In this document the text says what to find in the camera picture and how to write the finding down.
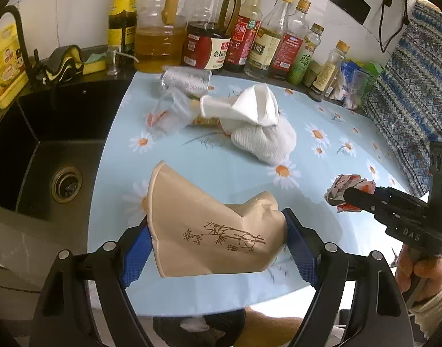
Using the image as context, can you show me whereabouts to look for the person's right hand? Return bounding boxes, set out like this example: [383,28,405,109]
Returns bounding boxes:
[395,246,442,304]

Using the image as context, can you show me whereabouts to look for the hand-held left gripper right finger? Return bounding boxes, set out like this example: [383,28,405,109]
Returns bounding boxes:
[281,208,417,347]

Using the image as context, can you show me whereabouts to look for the black wall socket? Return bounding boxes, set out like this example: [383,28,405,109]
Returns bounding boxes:
[327,0,372,26]

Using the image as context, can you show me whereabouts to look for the black cable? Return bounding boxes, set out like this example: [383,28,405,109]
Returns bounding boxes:
[378,0,410,54]

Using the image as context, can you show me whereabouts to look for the black cap sauce bottle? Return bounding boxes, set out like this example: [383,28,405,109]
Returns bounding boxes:
[224,0,267,73]

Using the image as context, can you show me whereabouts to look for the green-capped yellow bottle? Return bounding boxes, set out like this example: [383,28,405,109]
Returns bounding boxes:
[108,0,138,67]

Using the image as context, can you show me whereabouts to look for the daisy printed blue tablecloth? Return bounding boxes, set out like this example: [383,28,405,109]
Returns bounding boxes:
[87,69,415,317]

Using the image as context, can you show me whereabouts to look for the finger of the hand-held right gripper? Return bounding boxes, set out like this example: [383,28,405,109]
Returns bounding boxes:
[343,187,381,213]

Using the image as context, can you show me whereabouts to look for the orange cap red label bottle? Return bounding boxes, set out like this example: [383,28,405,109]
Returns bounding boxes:
[268,0,311,81]

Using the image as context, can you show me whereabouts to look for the green label bottle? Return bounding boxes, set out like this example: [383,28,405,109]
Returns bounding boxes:
[288,23,325,86]

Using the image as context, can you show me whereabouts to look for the blue patterned cloth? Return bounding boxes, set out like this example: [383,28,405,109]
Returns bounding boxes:
[362,0,442,198]

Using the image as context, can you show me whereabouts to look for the clear soap pump dispenser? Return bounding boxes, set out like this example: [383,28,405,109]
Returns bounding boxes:
[109,49,138,76]

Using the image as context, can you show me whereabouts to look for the small bottle yellow cap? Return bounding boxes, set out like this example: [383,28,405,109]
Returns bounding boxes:
[308,40,351,102]

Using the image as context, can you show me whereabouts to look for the person's right forearm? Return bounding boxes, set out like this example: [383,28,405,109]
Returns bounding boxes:
[405,275,442,340]

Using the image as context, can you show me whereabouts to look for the yellow floor mat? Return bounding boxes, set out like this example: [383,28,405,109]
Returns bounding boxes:
[239,314,305,347]

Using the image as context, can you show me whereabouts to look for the red white wrapper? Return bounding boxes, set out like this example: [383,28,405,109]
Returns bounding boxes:
[324,174,377,213]

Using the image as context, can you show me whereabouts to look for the green packet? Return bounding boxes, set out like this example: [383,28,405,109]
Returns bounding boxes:
[362,61,384,91]

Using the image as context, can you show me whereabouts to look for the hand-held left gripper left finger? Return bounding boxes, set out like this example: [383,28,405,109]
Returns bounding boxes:
[27,220,156,347]

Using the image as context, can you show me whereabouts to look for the yellow snack wrapper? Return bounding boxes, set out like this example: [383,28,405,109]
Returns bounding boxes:
[190,114,222,127]

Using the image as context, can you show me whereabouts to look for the white cloth rag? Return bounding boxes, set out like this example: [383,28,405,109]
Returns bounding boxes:
[221,116,297,167]

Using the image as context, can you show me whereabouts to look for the black kitchen sink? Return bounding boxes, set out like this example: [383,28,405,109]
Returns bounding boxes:
[0,76,135,221]

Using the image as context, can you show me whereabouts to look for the black faucet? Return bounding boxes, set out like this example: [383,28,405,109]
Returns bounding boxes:
[0,5,44,91]

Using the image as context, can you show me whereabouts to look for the clear bottle yellow cap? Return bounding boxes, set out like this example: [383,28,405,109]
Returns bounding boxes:
[244,0,293,79]

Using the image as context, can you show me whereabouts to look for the large jug red label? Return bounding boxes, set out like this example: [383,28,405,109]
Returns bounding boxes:
[182,0,242,71]

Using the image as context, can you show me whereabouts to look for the yellow printed box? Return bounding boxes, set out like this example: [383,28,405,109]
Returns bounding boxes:
[0,22,29,109]

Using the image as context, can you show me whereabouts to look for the large clear oil jug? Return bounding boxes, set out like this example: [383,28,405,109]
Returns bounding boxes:
[134,0,187,74]

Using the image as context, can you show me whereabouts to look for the clear plastic bag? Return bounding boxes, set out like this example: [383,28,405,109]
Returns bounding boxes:
[146,88,194,141]

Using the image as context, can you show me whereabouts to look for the yellow green sponge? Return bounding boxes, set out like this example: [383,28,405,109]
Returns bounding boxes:
[83,52,108,75]

